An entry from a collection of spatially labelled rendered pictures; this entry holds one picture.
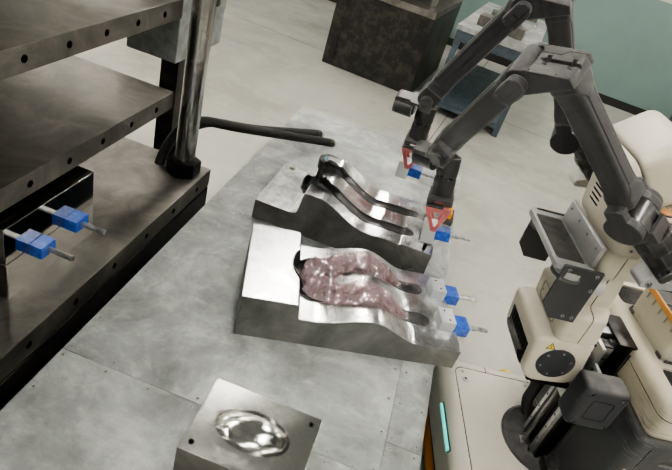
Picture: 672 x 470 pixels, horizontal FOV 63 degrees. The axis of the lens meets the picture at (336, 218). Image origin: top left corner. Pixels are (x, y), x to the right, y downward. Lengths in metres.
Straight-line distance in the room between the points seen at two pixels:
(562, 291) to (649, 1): 6.60
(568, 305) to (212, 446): 0.91
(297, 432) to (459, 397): 1.11
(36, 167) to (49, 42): 0.24
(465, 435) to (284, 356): 0.90
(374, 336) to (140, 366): 0.48
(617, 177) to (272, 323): 0.74
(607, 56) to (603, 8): 0.58
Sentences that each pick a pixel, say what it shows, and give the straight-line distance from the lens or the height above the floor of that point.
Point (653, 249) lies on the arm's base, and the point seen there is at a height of 1.20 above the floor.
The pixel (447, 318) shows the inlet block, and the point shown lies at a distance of 1.31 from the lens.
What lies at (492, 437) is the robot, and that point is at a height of 0.28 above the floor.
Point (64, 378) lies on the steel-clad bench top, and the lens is 1.13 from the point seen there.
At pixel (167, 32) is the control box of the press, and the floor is 1.15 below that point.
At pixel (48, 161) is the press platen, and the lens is 1.23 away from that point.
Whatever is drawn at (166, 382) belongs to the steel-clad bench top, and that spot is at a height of 0.80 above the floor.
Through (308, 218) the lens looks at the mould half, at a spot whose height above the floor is 0.86.
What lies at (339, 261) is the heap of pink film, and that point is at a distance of 1.31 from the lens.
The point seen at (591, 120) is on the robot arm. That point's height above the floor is 1.41.
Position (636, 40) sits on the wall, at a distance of 7.89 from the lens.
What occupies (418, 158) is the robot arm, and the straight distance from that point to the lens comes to 1.46.
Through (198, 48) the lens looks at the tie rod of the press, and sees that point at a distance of 1.54.
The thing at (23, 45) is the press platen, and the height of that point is 1.29.
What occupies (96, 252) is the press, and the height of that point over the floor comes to 0.78.
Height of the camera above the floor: 1.67
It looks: 32 degrees down
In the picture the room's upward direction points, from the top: 18 degrees clockwise
